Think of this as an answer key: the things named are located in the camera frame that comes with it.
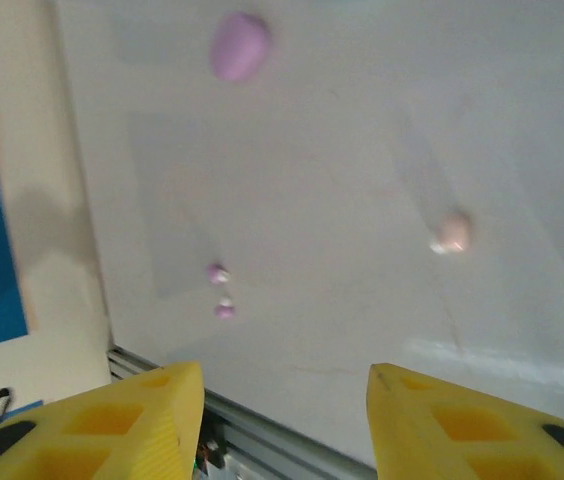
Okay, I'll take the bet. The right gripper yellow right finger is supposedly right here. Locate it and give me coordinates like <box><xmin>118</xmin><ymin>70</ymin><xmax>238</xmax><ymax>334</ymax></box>
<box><xmin>366</xmin><ymin>362</ymin><xmax>564</xmax><ymax>480</ymax></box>

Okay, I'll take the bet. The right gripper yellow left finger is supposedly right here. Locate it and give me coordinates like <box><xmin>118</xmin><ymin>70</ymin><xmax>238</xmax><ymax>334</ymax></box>
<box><xmin>0</xmin><ymin>360</ymin><xmax>207</xmax><ymax>480</ymax></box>

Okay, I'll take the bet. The purple wireless earbud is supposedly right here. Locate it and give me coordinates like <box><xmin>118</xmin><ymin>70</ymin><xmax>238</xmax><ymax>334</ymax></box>
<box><xmin>205</xmin><ymin>262</ymin><xmax>231</xmax><ymax>285</ymax></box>
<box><xmin>213</xmin><ymin>297</ymin><xmax>237</xmax><ymax>320</ymax></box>

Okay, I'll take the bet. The peach wireless earbud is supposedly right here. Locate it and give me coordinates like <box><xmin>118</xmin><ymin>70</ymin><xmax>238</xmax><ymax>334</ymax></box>
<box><xmin>429</xmin><ymin>210</ymin><xmax>473</xmax><ymax>256</ymax></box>

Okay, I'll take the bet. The purple earbud charging case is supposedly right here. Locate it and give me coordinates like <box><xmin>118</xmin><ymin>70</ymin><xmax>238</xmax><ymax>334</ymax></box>
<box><xmin>209</xmin><ymin>10</ymin><xmax>272</xmax><ymax>84</ymax></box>

